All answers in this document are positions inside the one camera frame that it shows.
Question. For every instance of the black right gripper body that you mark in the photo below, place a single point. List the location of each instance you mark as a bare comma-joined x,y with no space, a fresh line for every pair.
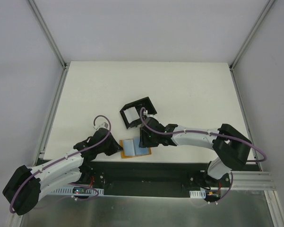
144,138

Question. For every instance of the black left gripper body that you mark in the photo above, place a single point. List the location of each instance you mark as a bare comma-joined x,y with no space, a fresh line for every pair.
114,146

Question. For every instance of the yellow leather card holder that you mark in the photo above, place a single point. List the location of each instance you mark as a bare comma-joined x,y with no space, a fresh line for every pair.
132,149

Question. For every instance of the black plastic card box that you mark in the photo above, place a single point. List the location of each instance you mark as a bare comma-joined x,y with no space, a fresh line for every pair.
144,102

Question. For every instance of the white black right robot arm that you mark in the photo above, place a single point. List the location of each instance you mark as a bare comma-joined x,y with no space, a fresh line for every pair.
230,145

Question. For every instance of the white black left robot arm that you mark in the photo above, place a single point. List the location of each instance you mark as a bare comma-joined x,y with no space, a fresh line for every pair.
28,185

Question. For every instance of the white cards in box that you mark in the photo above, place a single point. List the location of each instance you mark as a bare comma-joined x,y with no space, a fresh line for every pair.
131,114

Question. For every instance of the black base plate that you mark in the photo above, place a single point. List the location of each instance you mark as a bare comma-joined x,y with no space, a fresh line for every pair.
148,179

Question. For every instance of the white cable duct left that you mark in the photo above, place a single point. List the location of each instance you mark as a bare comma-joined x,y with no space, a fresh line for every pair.
77,191

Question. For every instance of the white cable duct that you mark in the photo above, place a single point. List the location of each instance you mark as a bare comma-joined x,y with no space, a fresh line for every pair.
200,194
77,191

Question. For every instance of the white cable duct right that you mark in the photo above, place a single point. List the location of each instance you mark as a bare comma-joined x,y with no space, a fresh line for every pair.
200,194

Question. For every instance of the aluminium front cross rail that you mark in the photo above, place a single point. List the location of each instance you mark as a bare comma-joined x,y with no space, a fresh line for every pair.
252,180

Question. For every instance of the aluminium frame rail right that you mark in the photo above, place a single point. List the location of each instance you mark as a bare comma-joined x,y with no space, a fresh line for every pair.
250,72

